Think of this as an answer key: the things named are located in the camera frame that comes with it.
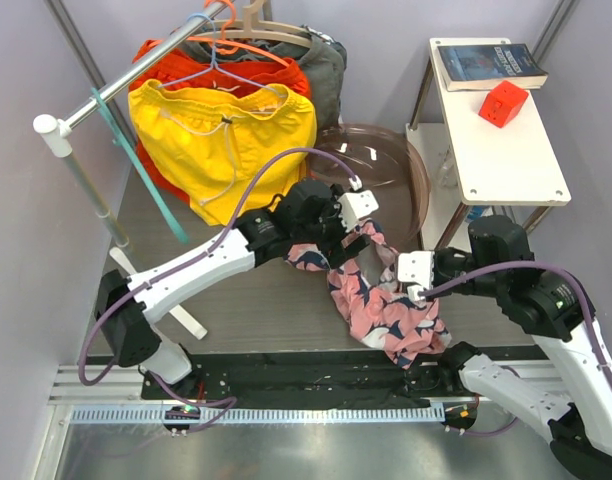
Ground red cube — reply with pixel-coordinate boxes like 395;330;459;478
478;80;529;128

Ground white two-tier shelf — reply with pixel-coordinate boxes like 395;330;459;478
405;38;571;249

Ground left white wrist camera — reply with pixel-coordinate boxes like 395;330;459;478
338;190;379;232

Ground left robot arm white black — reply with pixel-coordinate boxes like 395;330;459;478
95;179;378;399

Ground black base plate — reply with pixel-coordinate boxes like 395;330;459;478
140;347;498;412

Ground dark blue book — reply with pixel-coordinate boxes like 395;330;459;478
437;42;548;91

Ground orange shorts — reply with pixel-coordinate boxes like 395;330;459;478
128;48;312;204

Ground silver clothes rack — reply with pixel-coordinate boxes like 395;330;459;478
32;0;209;341

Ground grey garment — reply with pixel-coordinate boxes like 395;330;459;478
178;24;348;131

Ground orange plastic hanger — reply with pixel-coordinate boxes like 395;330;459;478
185;0;292;66

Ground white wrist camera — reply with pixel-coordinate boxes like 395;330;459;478
396;251;435;302
338;190;379;232

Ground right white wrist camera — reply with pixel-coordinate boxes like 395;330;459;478
396;251;435;302

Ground transparent brown plastic basin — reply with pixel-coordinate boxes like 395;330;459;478
315;124;431;251

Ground blue wire hanger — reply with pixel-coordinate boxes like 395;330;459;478
159;13;286;99

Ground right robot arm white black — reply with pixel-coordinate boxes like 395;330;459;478
423;215;612;479

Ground beige wooden hanger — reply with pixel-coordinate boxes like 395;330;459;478
222;0;312;48

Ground teal plastic hanger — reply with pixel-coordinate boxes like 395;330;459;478
91;88;189;244

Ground perforated metal cable rail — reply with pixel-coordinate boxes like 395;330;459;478
70;403;445;427

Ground pink whale print shorts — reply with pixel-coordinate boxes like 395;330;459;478
285;219;452;369

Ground yellow shorts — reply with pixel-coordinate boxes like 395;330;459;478
128;79;317;226

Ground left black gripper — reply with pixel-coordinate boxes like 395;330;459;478
293;185;368;267

